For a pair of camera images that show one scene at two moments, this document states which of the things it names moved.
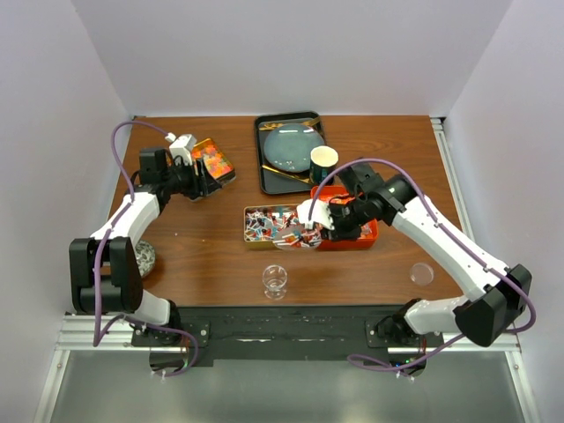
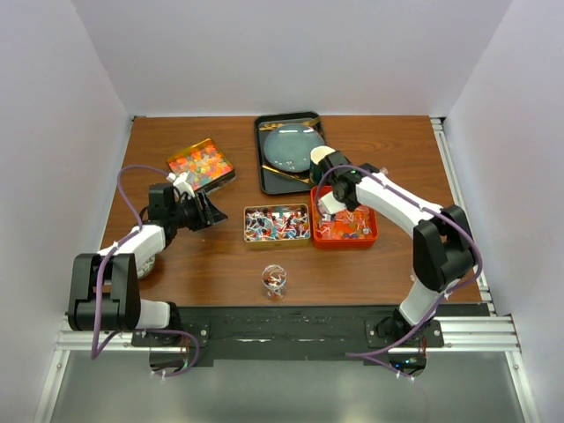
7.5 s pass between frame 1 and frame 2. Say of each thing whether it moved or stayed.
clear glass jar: stayed
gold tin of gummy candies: stayed
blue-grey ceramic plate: stayed
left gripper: moved
